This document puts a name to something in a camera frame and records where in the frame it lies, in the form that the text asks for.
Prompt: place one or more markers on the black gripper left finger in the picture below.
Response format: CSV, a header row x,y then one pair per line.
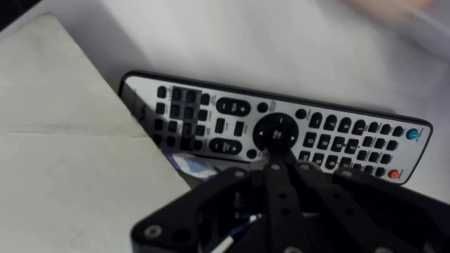
x,y
244,206

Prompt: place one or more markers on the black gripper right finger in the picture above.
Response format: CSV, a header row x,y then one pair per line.
x,y
366,212

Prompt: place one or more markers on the silver black remote controller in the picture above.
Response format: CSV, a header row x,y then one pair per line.
x,y
338,136

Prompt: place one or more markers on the blue white paper packet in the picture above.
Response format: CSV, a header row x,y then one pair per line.
x,y
192,167

